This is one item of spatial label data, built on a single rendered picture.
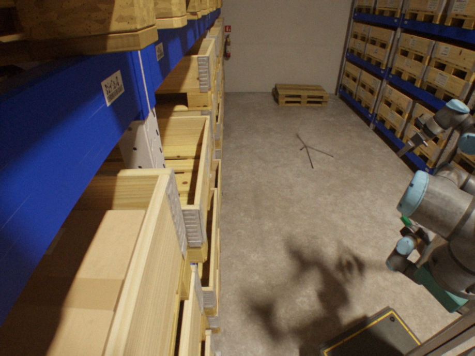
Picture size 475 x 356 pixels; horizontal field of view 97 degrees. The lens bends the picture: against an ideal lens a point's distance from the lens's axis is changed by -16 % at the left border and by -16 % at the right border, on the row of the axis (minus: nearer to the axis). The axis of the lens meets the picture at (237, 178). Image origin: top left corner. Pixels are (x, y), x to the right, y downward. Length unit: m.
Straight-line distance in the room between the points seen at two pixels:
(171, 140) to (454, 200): 1.44
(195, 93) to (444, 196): 1.34
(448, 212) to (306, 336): 1.71
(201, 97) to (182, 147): 0.34
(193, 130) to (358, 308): 2.03
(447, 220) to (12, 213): 0.87
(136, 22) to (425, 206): 0.80
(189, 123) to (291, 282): 1.70
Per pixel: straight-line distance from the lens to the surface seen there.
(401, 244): 1.62
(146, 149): 0.57
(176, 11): 0.62
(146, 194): 0.51
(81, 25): 0.36
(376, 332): 2.13
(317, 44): 6.93
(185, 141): 1.62
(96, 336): 0.39
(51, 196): 0.28
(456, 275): 0.93
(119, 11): 0.34
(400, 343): 2.18
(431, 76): 4.37
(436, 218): 0.84
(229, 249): 2.63
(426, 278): 0.97
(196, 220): 0.92
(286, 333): 2.27
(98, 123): 0.37
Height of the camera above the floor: 2.13
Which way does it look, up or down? 38 degrees down
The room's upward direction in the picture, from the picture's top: straight up
